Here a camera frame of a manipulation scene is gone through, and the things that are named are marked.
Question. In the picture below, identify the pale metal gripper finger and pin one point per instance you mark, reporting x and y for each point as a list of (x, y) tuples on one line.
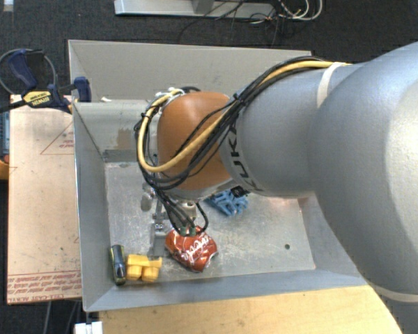
[(147, 196), (158, 238)]

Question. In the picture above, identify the yellow toy block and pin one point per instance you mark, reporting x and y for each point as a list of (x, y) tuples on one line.
[(143, 268)]

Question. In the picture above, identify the crushed red drink can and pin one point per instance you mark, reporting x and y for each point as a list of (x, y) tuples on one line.
[(191, 250)]

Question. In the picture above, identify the blue plastic toy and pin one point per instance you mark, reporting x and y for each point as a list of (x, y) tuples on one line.
[(228, 204)]

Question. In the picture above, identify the dark green cylinder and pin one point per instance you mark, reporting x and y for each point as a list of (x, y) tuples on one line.
[(118, 264)]

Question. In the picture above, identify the grey metal bin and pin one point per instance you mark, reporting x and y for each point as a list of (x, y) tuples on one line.
[(264, 249)]

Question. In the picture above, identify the brown cardboard board, red print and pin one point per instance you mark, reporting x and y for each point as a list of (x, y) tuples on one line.
[(42, 200)]

